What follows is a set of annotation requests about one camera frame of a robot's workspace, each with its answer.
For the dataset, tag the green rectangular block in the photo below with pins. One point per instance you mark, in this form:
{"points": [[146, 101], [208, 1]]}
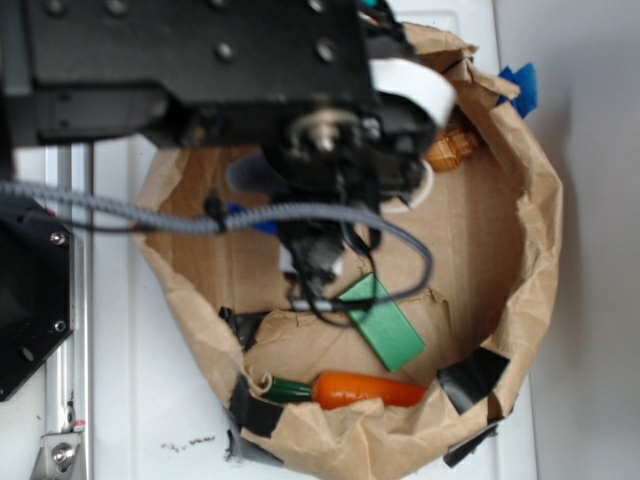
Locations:
{"points": [[384, 326]]}

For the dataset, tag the black tape patch right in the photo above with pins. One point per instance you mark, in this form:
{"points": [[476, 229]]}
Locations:
{"points": [[469, 381]]}

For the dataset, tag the gray plush bunny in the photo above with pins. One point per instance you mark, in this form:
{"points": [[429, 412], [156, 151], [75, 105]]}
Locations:
{"points": [[254, 174]]}

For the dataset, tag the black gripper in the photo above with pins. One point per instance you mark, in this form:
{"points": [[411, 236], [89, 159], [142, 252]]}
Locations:
{"points": [[331, 92]]}

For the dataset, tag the black tape patch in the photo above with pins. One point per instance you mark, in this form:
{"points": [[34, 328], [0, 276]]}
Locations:
{"points": [[469, 381], [257, 415]]}

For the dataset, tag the blue tape strip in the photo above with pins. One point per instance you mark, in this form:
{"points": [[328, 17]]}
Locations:
{"points": [[526, 79]]}

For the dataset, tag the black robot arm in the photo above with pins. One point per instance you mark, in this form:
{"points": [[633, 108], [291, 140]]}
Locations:
{"points": [[76, 71]]}

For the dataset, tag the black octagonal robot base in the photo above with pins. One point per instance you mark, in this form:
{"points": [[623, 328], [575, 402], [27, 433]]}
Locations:
{"points": [[36, 280]]}

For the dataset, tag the orange toy carrot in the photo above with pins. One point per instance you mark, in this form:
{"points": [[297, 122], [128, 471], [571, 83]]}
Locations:
{"points": [[332, 390]]}

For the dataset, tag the black tape patch left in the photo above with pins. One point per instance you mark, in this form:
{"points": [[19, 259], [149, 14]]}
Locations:
{"points": [[257, 415]]}

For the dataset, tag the black wrist camera with wires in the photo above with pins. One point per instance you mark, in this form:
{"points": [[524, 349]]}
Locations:
{"points": [[314, 247]]}

